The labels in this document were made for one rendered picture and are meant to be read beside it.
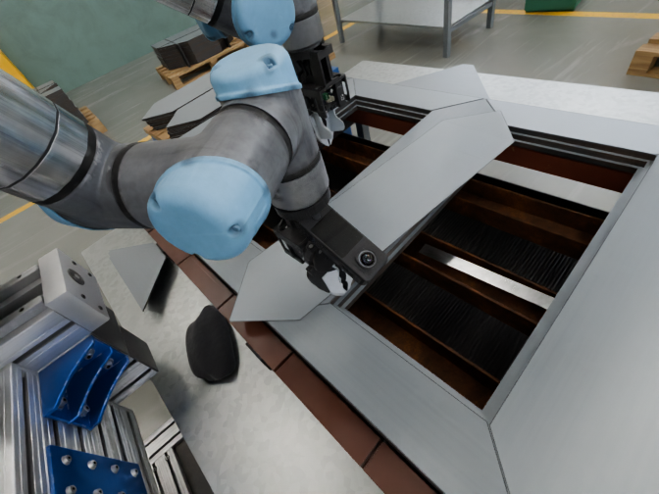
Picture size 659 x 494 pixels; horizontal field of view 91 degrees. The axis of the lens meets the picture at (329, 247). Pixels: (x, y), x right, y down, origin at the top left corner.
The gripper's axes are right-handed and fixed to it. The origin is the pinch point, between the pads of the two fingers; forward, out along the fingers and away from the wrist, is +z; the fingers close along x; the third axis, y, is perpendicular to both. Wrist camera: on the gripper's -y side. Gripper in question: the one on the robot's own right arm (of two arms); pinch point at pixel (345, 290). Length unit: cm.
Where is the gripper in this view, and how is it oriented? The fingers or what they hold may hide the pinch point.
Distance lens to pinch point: 53.0
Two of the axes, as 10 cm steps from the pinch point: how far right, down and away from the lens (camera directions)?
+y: -6.9, -4.2, 5.9
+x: -6.9, 6.4, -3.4
